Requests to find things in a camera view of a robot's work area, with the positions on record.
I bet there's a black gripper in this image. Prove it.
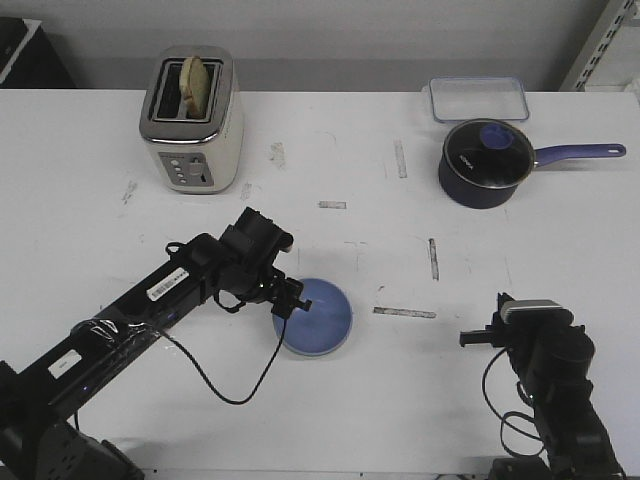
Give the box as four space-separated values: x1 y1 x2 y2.
235 269 312 318
459 293 538 350

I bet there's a black camera cable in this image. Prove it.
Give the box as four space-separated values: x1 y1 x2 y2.
481 347 546 459
157 319 289 406

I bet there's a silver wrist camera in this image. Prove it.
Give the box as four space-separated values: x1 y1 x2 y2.
499 299 574 325

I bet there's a black box background left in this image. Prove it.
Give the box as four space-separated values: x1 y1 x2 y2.
1 17 76 89

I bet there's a glass pot lid blue knob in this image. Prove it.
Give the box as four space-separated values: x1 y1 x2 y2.
444 118 535 189

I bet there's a cream two-slot toaster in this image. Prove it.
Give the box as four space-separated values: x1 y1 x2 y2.
139 45 244 194

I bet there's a dark blue saucepan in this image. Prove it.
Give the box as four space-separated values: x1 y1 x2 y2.
438 140 626 209

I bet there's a blue bowl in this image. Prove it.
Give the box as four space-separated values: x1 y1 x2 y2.
272 278 353 357

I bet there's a toast slice in toaster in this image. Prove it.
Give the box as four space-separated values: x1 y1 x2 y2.
179 56 210 119

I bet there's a white metal shelf rack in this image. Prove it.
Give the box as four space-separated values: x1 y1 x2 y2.
558 0 639 92

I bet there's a clear plastic food container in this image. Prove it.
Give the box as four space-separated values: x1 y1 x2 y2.
422 76 530 123

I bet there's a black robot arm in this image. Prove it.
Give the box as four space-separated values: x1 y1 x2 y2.
1 208 312 479
459 293 626 479

